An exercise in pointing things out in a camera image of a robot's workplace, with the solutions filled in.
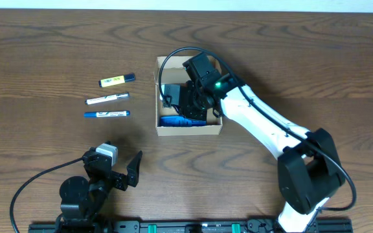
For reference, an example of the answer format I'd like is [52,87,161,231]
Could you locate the yellow highlighter marker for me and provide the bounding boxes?
[98,73,135,88]

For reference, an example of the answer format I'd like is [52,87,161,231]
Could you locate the cardboard box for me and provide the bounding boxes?
[153,56,223,137]

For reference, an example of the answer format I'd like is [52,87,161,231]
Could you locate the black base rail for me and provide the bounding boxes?
[27,218,352,233]

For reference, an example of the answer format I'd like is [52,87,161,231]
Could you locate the blue plastic holder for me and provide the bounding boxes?
[159,115,207,127]

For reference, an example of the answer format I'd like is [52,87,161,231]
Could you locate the black cap whiteboard marker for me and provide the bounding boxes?
[85,93,130,105]

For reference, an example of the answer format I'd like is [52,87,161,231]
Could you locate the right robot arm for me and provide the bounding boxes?
[155,48,352,232]

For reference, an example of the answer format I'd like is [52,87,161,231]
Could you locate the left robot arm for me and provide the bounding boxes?
[55,142,142,232]

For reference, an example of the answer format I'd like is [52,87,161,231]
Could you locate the blue whiteboard marker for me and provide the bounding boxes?
[84,111,130,118]

